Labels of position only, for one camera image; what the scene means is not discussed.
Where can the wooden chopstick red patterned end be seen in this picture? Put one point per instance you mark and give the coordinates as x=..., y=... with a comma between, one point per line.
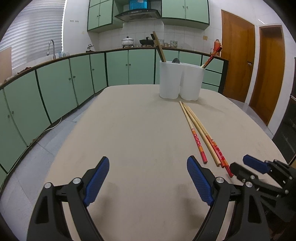
x=193, y=133
x=210, y=62
x=203, y=139
x=214, y=148
x=214, y=55

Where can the metal kitchen faucet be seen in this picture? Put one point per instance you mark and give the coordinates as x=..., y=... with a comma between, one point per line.
x=54, y=49

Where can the orange thermos flask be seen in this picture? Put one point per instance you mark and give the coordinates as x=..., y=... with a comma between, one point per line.
x=217, y=44

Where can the wall water tap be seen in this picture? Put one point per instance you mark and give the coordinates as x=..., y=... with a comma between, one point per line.
x=89, y=47

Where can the patterned mug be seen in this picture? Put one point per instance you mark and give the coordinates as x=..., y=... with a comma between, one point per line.
x=173, y=43
x=161, y=43

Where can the closed wooden door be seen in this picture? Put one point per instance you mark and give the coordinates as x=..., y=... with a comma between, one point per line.
x=235, y=58

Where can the green drawer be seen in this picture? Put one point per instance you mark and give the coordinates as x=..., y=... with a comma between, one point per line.
x=210, y=88
x=212, y=78
x=216, y=66

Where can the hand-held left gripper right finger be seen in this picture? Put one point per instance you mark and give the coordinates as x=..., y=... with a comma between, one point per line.
x=200, y=180

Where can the tan wooden board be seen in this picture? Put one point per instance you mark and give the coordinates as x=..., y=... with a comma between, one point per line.
x=5, y=62

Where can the blue box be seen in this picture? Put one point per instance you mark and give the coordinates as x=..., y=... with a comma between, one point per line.
x=138, y=5

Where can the white cooking pot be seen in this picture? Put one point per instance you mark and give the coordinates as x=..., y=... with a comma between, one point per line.
x=128, y=41

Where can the dark cabinet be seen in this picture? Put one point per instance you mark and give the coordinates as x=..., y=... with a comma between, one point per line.
x=286, y=139

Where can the metal spoon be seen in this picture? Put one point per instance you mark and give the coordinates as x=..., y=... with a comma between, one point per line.
x=176, y=61

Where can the recessed wooden door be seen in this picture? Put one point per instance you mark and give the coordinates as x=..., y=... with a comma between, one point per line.
x=266, y=76

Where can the green upper wall cabinets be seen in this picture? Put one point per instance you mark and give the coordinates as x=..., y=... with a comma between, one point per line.
x=185, y=9

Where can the black wok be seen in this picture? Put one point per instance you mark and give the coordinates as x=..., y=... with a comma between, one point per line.
x=145, y=41

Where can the white two-compartment utensil holder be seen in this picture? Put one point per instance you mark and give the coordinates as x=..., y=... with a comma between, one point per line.
x=171, y=78

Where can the green lower kitchen cabinets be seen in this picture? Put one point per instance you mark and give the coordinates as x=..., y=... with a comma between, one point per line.
x=57, y=78

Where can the black range hood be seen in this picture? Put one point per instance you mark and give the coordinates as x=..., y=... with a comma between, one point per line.
x=138, y=15

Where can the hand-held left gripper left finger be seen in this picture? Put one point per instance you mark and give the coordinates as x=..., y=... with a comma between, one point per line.
x=97, y=180

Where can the gas stove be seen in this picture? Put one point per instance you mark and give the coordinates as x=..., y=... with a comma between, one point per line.
x=129, y=46

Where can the white window blind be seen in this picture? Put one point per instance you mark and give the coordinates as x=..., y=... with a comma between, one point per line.
x=34, y=34

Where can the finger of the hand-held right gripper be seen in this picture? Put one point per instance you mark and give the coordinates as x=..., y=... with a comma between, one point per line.
x=240, y=172
x=254, y=163

